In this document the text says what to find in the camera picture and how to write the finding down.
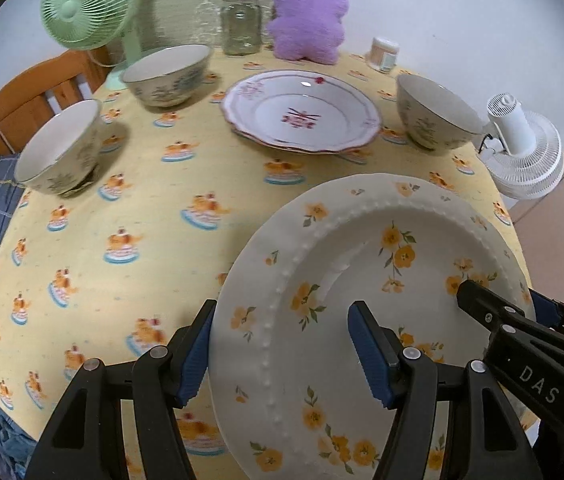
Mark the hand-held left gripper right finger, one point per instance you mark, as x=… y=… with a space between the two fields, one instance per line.
x=369 y=355

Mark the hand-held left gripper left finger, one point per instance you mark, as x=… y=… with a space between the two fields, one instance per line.
x=197 y=352

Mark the white plate with yellow flowers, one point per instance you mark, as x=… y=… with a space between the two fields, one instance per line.
x=362 y=260

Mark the beige floral bowl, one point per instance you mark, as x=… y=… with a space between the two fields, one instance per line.
x=167 y=82
x=432 y=115
x=62 y=150

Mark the white plate with red pattern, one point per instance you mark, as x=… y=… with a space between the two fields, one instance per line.
x=302 y=110

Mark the white desk fan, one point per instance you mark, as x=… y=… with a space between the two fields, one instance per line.
x=527 y=155

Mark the yellow printed tablecloth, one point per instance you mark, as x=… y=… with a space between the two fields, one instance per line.
x=137 y=200

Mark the cotton swab container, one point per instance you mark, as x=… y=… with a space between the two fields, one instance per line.
x=383 y=55

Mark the glass jar with dark lid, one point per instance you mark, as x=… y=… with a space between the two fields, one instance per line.
x=240 y=25

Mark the purple plush toy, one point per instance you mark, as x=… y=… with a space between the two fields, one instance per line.
x=309 y=15

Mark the green desk fan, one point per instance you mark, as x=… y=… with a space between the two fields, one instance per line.
x=82 y=5

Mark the green patterned wall mat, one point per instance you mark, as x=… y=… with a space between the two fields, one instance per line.
x=182 y=5

